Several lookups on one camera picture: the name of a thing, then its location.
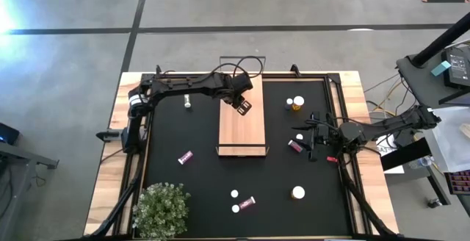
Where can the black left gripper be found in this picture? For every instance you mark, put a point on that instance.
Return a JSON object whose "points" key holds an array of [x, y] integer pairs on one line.
{"points": [[238, 85]]}

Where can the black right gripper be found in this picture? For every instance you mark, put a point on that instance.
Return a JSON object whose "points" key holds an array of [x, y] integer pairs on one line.
{"points": [[325, 134]]}

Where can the blue pill bottle white cap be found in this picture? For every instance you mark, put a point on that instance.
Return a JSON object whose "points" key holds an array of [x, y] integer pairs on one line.
{"points": [[299, 136]]}

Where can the blue pill bottle red pills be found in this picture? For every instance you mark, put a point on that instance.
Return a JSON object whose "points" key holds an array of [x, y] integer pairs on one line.
{"points": [[294, 145]]}

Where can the wooden shelf black metal frame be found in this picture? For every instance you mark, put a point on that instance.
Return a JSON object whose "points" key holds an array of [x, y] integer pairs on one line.
{"points": [[242, 131]]}

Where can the orange pill bottle white cap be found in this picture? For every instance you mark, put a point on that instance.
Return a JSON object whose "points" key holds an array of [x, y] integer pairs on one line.
{"points": [[298, 101], [298, 192]]}

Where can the small blue bottle red pills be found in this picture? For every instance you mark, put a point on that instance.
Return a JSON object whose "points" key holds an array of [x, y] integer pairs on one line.
{"points": [[289, 102]]}

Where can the pink pill bottle white cap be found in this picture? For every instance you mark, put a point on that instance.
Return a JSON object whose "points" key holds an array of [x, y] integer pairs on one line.
{"points": [[234, 193], [185, 157], [246, 203]]}

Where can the yellow-green pill bottle white cap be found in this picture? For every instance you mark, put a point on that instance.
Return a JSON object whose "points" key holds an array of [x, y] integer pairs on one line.
{"points": [[235, 208]]}

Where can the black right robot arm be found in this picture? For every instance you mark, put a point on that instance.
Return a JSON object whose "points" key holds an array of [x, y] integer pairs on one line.
{"points": [[385, 125]]}

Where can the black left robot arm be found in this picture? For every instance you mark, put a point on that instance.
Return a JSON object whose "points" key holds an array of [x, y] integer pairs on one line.
{"points": [[176, 86]]}

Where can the small red object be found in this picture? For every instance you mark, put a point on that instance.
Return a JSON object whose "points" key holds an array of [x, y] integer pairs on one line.
{"points": [[331, 159]]}

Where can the white paper label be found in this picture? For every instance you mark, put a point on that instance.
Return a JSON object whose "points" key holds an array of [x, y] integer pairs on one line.
{"points": [[383, 150]]}

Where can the black table mat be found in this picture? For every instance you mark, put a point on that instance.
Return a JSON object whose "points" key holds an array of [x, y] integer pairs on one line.
{"points": [[205, 182]]}

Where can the black power brick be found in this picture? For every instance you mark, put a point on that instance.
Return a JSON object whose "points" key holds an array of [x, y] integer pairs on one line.
{"points": [[405, 138]]}

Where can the black desk leg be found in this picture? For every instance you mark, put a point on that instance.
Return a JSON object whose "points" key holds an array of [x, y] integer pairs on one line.
{"points": [[404, 156]]}

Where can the clear plastic water bottle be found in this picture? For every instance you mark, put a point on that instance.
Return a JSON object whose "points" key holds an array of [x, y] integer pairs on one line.
{"points": [[422, 162]]}

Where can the dark grey side table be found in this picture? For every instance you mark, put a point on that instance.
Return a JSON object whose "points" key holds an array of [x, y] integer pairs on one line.
{"points": [[422, 83]]}

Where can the green leafy potted plant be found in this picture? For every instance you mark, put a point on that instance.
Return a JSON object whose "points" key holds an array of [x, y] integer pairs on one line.
{"points": [[161, 211]]}

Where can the black caster wheel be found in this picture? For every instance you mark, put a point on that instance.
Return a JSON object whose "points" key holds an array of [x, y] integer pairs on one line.
{"points": [[435, 203]]}

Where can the white plastic bin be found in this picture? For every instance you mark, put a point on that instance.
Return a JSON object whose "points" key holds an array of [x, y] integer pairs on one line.
{"points": [[451, 142]]}

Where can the teal box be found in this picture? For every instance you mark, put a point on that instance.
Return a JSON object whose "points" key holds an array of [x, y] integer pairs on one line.
{"points": [[440, 68]]}

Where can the black keyboard lit keys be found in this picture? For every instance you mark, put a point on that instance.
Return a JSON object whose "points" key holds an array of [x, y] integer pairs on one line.
{"points": [[459, 183]]}

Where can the black pole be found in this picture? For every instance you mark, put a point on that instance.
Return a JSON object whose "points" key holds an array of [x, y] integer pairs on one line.
{"points": [[440, 42]]}

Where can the black device blue light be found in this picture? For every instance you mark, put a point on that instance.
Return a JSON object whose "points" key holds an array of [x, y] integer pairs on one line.
{"points": [[9, 134]]}

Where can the black aluminium table frame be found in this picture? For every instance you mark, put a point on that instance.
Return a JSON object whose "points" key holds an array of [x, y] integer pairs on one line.
{"points": [[332, 78]]}

